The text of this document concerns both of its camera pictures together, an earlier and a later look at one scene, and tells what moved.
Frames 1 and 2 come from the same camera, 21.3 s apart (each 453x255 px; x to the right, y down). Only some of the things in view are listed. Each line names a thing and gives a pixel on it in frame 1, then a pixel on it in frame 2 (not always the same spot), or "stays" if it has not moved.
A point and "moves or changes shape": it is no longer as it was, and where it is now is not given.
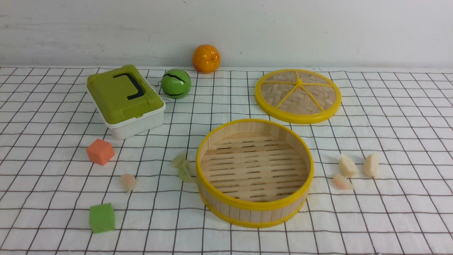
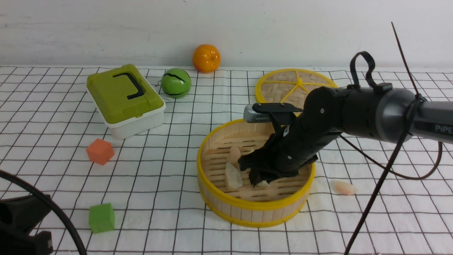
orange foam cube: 100,152 stays
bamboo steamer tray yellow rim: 254,173 stays
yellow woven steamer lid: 298,96 stays
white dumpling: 371,165 to 263,184
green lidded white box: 123,100 stays
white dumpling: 347,169 to 233,181
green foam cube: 102,217 stays
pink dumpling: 127,182 to 235,153
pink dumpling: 342,183 moves or changes shape
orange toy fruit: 206,59 stays
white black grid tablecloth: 382,163 stays
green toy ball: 176,83 stays
